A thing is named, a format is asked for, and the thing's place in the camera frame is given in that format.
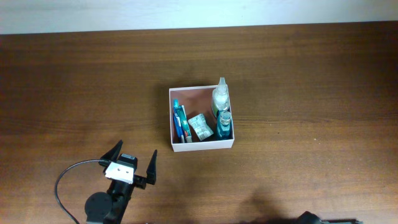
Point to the teal mouthwash bottle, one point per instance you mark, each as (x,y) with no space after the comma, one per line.
(223,130)

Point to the clear purple spray bottle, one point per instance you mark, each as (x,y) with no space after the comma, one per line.
(220,97)

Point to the blue disposable razor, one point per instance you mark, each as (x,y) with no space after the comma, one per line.
(177,128)

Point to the pink open cardboard box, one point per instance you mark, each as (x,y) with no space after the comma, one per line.
(196,100)

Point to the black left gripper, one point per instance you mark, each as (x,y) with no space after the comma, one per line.
(141,182)

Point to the white green packet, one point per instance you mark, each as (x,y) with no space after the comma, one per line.
(202,130)

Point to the blue white toothbrush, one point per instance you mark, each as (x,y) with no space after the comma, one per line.
(175,106)

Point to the green toothpaste tube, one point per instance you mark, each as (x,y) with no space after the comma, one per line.
(185,125)

